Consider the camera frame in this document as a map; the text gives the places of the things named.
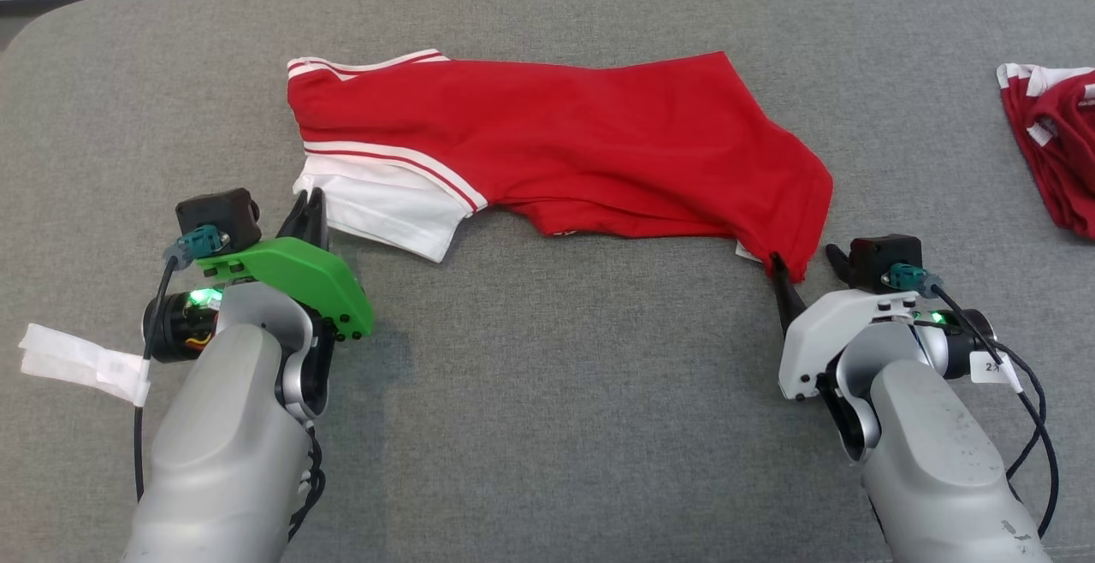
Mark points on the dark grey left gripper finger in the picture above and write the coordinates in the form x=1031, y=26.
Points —
x=317, y=216
x=295, y=221

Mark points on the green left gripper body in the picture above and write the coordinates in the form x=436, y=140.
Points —
x=299, y=276

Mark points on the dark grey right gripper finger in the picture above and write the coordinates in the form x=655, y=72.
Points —
x=789, y=302
x=841, y=265

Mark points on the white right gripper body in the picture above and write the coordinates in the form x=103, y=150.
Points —
x=821, y=332

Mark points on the red shorts with white panel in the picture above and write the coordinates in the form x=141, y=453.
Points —
x=599, y=135

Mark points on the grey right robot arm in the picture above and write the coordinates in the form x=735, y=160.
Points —
x=932, y=460

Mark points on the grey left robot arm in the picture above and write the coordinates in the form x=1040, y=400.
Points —
x=222, y=443

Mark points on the red white garment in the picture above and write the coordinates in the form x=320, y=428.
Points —
x=1069, y=161

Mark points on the white cloth tape strip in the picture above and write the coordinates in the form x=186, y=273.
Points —
x=85, y=362

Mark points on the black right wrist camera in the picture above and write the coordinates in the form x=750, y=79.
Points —
x=881, y=251

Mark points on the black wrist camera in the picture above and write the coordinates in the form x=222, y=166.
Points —
x=218, y=212
x=881, y=251

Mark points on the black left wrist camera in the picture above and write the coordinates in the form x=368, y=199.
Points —
x=218, y=212

